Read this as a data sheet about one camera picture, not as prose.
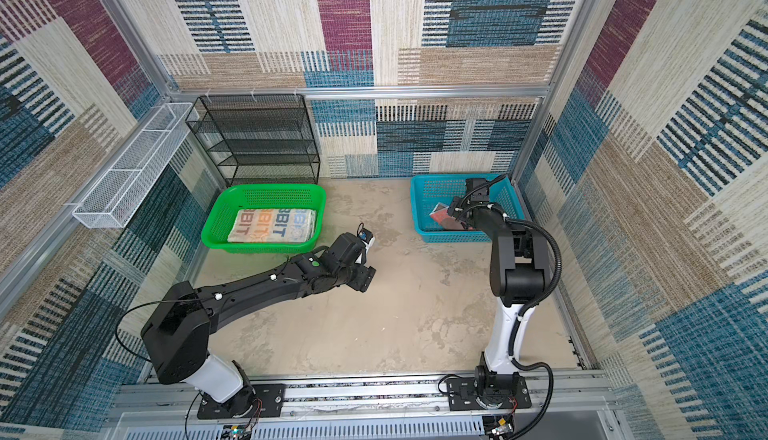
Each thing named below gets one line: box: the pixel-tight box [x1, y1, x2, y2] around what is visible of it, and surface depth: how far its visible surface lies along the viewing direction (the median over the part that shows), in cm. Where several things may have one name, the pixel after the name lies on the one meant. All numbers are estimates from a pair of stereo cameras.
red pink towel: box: [429, 202, 465, 230], surface depth 107 cm
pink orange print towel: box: [227, 208, 316, 244], surface depth 104 cm
